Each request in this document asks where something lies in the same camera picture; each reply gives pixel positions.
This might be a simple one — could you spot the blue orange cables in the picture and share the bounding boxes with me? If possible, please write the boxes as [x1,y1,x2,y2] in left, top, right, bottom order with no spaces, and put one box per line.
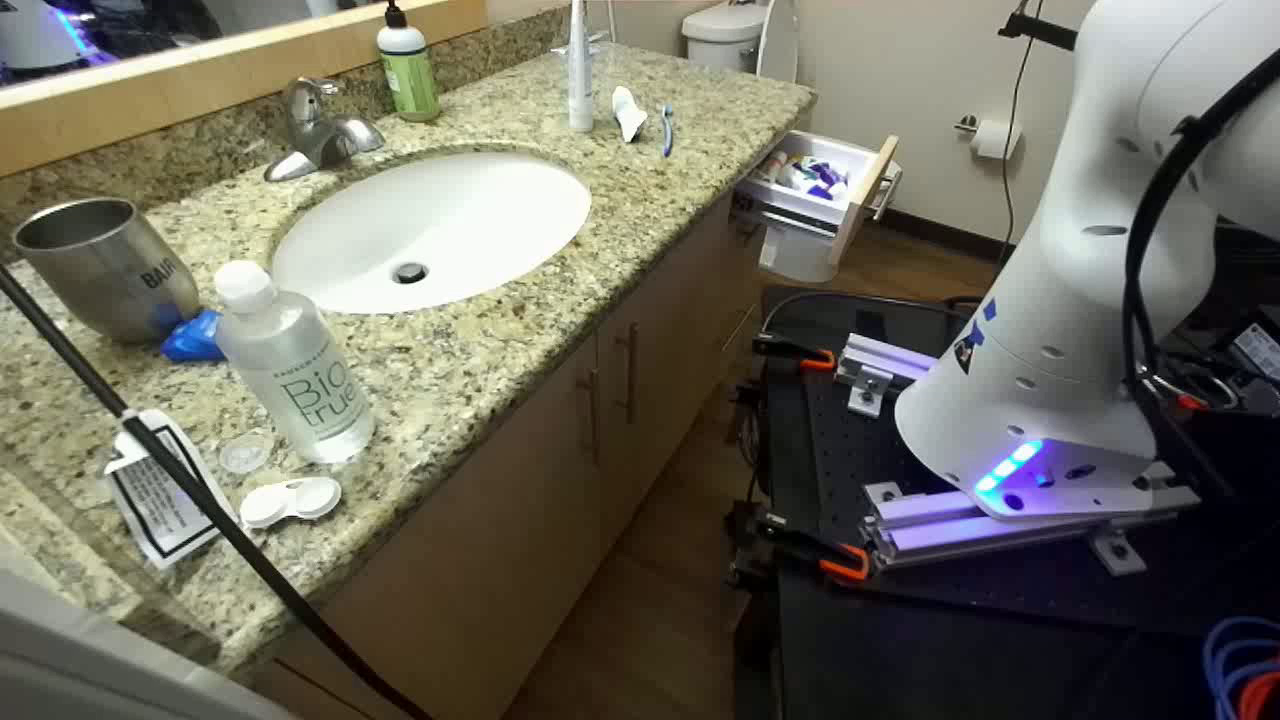
[1201,611,1280,720]

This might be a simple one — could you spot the orange black clamp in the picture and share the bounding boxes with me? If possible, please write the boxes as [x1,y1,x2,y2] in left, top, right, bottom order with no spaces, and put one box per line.
[727,504,871,589]
[752,337,840,378]

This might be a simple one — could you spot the toilet paper roll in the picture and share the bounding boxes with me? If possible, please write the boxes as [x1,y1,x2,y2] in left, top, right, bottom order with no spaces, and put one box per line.
[955,118,1023,165]

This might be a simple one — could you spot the clear solution bottle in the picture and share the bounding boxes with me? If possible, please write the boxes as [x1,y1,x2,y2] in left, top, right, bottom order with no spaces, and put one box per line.
[212,261,376,465]

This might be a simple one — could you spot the white contact lens case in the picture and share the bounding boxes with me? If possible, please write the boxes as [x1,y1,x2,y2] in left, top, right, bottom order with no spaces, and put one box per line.
[241,476,344,534]

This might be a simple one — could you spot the chrome faucet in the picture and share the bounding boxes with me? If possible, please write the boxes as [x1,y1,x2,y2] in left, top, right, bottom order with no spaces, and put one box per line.
[264,76,383,184]

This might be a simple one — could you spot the grey metal cup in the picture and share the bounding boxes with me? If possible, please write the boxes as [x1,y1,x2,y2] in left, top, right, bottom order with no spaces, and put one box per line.
[12,198,199,345]

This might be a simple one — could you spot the black cable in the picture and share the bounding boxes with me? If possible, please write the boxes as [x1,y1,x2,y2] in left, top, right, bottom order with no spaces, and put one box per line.
[0,263,434,720]

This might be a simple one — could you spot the black robot cart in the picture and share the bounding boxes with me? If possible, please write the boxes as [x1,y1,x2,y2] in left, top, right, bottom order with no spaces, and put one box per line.
[736,291,1280,720]

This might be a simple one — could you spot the clear plastic lid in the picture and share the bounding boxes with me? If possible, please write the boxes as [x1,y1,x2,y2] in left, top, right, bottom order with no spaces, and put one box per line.
[218,428,274,476]

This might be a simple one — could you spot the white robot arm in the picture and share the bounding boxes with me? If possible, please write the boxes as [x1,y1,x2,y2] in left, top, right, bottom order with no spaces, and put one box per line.
[896,0,1280,520]

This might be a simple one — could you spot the small blue white tube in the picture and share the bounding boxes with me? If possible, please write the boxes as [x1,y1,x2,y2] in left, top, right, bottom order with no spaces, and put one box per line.
[662,109,680,159]

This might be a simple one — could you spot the white toothpaste tube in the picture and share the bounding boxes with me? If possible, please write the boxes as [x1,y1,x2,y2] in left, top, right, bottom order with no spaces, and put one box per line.
[612,88,647,145]

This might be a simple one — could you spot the white bathroom drawer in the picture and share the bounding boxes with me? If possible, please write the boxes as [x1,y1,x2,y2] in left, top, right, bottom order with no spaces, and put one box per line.
[736,130,902,286]

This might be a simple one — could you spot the aluminium rail mount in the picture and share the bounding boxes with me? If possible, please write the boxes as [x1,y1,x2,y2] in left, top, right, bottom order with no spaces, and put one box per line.
[840,331,1201,577]

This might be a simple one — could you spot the white oval sink basin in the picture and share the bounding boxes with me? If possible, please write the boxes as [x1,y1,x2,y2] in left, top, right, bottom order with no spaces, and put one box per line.
[274,154,592,313]

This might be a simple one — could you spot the wooden vanity cabinet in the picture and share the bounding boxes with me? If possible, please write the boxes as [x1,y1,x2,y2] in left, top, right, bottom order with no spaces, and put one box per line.
[235,118,815,720]

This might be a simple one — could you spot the green soap bottle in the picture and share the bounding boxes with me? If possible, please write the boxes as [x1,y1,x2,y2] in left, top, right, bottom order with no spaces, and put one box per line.
[376,0,439,122]

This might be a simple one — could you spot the blue plastic wrapper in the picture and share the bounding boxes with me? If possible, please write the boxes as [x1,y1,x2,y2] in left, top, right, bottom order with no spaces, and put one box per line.
[159,313,225,366]

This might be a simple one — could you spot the wooden framed mirror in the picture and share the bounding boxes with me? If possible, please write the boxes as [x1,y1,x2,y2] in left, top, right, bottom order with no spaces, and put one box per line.
[0,0,493,180]

